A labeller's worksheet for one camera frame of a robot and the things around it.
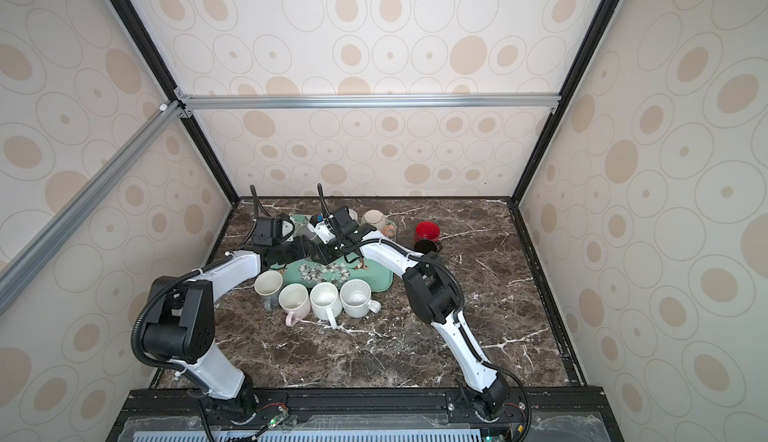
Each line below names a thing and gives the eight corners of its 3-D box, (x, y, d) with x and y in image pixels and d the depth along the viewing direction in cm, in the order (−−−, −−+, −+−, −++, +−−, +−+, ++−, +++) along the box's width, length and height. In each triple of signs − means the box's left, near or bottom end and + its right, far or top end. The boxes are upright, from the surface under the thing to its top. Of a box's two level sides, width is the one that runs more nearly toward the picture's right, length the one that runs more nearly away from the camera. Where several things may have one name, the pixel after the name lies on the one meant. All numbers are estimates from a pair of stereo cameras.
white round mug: (311, 329, 88) (305, 318, 82) (317, 293, 95) (312, 281, 89) (339, 329, 88) (336, 318, 82) (343, 293, 95) (340, 281, 89)
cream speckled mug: (341, 318, 90) (337, 306, 83) (344, 292, 96) (341, 278, 89) (380, 318, 90) (379, 306, 84) (380, 292, 96) (380, 278, 89)
